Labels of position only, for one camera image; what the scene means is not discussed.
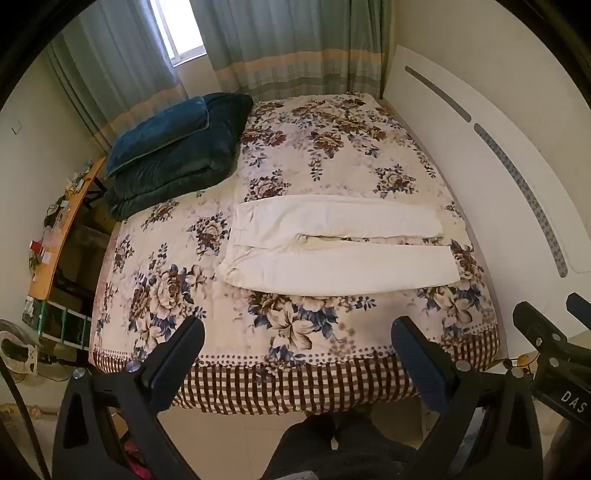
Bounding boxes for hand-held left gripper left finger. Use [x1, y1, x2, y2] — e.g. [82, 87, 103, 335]
[52, 315, 206, 480]

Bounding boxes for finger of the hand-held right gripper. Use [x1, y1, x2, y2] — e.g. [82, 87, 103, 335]
[566, 292, 591, 320]
[512, 301, 568, 359]

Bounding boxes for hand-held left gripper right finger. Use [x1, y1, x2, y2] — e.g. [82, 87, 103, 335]
[390, 315, 544, 480]

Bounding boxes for white pants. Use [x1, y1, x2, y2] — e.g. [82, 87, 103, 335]
[218, 194, 460, 296]

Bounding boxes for pink cloth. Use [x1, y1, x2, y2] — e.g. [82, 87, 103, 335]
[122, 438, 155, 480]

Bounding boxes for person's dark trouser legs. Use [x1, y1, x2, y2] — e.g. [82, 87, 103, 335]
[261, 406, 419, 480]

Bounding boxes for green metal rack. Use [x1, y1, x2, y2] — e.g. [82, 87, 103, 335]
[22, 295, 93, 357]

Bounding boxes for white headboard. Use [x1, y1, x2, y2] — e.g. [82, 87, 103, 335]
[381, 45, 585, 361]

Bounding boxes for white fan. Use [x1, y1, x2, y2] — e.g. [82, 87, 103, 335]
[0, 318, 38, 376]

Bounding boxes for wooden desk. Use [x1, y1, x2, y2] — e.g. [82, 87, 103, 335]
[28, 157, 109, 301]

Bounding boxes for folded teal comforter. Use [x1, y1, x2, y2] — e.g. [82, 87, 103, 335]
[104, 92, 254, 220]

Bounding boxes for pile of small desk clutter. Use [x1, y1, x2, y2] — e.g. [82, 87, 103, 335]
[44, 161, 93, 232]

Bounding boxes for teal pillow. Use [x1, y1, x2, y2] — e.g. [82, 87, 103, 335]
[105, 96, 209, 178]

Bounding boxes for floral bed blanket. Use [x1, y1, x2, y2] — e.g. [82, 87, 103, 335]
[89, 92, 502, 416]

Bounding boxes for striped grey-green curtain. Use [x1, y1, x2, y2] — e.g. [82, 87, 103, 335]
[46, 0, 188, 153]
[191, 0, 393, 101]

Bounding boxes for window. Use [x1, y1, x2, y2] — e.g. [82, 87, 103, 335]
[150, 0, 206, 65]

